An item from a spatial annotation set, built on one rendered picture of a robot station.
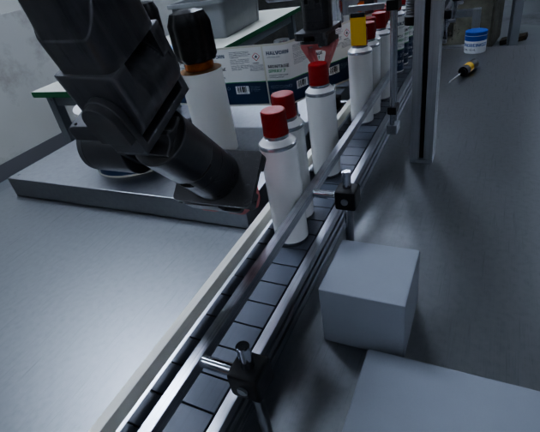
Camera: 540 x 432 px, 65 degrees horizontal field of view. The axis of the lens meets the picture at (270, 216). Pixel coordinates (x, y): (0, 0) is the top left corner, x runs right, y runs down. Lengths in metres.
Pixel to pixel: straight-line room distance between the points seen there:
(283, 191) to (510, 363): 0.34
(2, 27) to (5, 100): 0.54
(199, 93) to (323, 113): 0.28
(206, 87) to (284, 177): 0.37
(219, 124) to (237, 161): 0.45
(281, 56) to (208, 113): 0.25
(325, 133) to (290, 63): 0.34
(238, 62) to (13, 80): 3.09
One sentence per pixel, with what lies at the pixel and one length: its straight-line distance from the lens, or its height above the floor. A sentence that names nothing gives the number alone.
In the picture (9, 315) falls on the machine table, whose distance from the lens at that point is 0.81.
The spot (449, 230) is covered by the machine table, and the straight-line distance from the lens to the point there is 0.75.
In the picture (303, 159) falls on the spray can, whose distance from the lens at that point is 0.64.
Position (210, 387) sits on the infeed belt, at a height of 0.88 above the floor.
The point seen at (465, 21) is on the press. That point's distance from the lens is 4.90.
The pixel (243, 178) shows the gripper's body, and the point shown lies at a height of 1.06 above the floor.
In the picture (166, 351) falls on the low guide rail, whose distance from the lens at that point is 0.50.
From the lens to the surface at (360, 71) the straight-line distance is 0.97.
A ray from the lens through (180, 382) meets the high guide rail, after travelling 0.40.
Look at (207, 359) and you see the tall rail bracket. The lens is 0.41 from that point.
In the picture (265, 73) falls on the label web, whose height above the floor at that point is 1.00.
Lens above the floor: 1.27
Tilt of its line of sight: 33 degrees down
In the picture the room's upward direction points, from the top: 11 degrees counter-clockwise
